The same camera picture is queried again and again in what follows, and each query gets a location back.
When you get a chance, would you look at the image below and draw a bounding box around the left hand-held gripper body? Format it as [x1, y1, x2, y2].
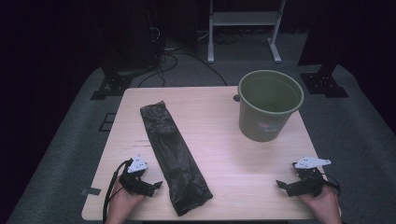
[118, 154, 149, 196]

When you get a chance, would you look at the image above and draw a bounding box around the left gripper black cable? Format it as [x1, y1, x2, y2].
[102, 159, 134, 224]

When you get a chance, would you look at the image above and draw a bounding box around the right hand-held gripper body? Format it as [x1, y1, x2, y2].
[292, 156, 332, 198]

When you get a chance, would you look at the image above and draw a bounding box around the black stand base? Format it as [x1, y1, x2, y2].
[300, 63, 350, 99]
[90, 65, 134, 102]

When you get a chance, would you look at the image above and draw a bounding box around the black plastic garbage bag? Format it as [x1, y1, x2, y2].
[139, 100, 214, 217]

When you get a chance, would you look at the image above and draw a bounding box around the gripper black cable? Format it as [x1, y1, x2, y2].
[321, 173, 342, 197]
[102, 159, 134, 224]

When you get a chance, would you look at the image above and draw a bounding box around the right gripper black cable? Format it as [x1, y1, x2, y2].
[321, 173, 342, 197]

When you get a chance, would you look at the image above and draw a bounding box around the person's right hand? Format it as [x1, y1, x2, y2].
[300, 186, 343, 224]

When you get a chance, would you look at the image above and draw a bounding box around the black floor cable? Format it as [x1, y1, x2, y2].
[137, 53, 179, 89]
[161, 50, 229, 87]

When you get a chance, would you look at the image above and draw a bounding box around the grey floor tape strip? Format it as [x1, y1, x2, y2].
[80, 187, 103, 197]

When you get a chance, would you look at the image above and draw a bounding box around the green plastic bucket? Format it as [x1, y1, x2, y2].
[237, 69, 305, 143]

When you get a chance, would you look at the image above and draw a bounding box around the white metal stand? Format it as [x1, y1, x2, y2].
[206, 0, 287, 65]

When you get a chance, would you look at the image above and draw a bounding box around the person's left hand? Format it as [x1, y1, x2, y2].
[105, 182, 146, 224]

